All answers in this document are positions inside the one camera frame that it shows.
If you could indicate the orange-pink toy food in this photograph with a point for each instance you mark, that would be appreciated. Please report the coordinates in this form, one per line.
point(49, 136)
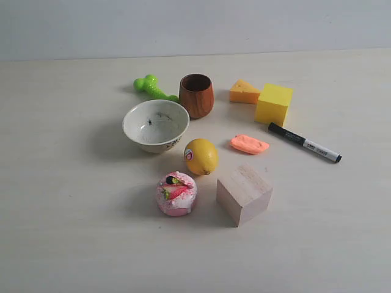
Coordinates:
point(248, 144)

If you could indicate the yellow lemon with sticker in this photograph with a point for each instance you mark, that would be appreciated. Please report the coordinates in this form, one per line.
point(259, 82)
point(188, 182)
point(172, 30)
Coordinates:
point(201, 157)

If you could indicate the white ceramic bowl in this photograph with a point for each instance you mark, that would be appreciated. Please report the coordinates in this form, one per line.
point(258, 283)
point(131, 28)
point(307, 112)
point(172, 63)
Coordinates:
point(156, 126)

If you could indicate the pink strawberry cake toy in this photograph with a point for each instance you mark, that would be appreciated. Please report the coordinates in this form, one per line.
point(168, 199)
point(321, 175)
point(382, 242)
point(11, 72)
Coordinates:
point(176, 194)

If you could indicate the brown wooden cup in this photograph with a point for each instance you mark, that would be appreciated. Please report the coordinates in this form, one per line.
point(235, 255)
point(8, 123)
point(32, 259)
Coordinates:
point(196, 95)

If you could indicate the light wooden block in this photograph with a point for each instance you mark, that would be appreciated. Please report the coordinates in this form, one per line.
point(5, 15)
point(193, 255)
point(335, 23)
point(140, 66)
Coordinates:
point(243, 194)

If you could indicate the orange cheese wedge toy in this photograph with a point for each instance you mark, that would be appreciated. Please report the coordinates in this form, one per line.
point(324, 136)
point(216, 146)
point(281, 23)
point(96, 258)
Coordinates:
point(243, 92)

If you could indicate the green rubber bone toy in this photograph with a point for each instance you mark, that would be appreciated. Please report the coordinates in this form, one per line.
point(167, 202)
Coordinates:
point(149, 85)

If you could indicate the yellow foam cube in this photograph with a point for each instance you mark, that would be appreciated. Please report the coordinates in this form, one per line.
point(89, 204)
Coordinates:
point(273, 104)

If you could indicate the black and white marker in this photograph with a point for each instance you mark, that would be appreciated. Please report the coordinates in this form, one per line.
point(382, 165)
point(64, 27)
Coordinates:
point(305, 143)

